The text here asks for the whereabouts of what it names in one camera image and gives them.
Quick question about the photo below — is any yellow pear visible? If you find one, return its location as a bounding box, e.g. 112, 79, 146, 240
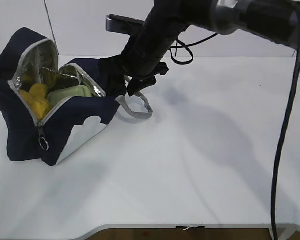
19, 83, 52, 120

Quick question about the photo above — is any glass container with green lid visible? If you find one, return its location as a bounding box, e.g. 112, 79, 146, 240
46, 85, 92, 107

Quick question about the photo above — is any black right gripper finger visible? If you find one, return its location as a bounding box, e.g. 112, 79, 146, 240
126, 76, 157, 97
99, 56, 127, 97

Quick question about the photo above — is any yellow banana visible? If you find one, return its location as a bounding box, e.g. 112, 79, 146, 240
21, 68, 58, 92

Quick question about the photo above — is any white table leg frame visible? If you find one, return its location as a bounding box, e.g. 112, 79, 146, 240
276, 226, 297, 240

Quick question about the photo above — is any grey wrist camera bar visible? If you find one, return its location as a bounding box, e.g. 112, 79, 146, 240
106, 14, 144, 36

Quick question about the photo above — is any black tape on table edge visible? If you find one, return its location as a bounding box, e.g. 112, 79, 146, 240
175, 226, 206, 231

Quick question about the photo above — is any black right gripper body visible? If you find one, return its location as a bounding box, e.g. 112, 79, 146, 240
121, 14, 169, 80

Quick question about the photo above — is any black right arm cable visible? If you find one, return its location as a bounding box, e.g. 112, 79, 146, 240
169, 4, 300, 240

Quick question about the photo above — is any navy and white lunch bag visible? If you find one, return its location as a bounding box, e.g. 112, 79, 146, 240
0, 27, 153, 166

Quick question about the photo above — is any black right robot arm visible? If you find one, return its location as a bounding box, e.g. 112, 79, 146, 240
99, 0, 300, 96

